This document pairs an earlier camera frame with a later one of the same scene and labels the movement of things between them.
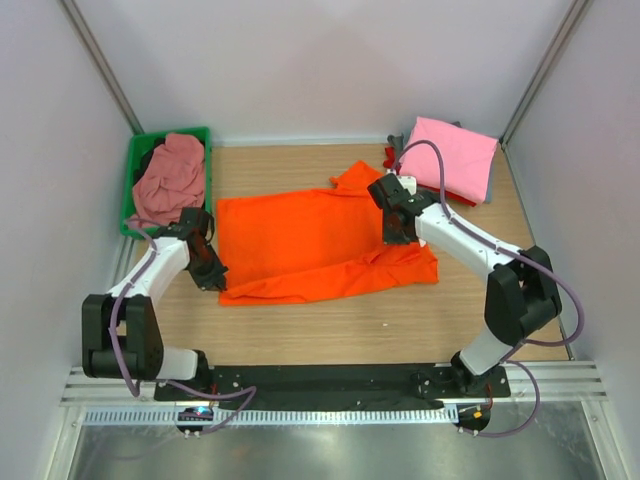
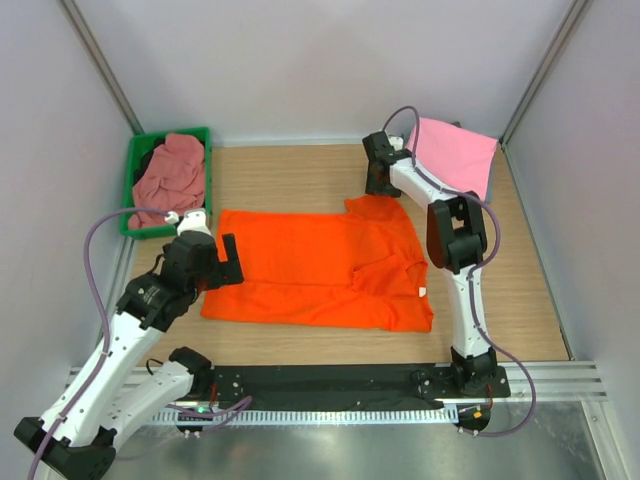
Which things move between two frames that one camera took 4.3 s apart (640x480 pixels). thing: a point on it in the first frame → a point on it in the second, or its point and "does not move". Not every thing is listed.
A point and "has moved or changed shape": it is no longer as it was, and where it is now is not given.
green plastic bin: x=127 y=198 does not move
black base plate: x=327 y=382 does not move
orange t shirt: x=313 y=245 has moved or changed shape
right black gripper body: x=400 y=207 → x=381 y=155
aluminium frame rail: x=557 y=381 does not move
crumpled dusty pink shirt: x=171 y=180 does not move
